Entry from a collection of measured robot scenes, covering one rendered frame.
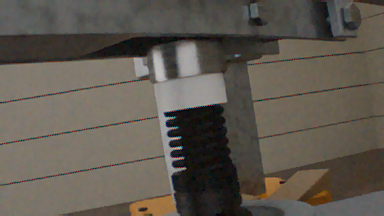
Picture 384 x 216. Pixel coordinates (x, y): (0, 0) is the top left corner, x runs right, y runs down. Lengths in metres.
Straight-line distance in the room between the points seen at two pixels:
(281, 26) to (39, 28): 0.29
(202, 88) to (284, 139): 7.00
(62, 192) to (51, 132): 0.76
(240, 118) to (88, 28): 1.08
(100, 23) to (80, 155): 6.33
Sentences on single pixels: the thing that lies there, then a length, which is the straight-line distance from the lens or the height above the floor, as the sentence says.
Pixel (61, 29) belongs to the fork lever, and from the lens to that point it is 0.39.
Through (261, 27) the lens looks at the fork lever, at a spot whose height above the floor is 1.12.
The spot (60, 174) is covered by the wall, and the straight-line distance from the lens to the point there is 6.77.
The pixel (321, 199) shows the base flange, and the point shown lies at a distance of 1.35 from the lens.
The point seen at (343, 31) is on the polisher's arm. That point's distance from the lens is 0.65.
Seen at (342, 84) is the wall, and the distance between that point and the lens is 8.03.
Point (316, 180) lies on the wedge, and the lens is 1.40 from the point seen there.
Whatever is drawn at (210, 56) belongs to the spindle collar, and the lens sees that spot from 0.52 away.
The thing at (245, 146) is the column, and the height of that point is 0.92.
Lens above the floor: 1.05
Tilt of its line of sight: 3 degrees down
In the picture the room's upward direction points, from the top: 9 degrees counter-clockwise
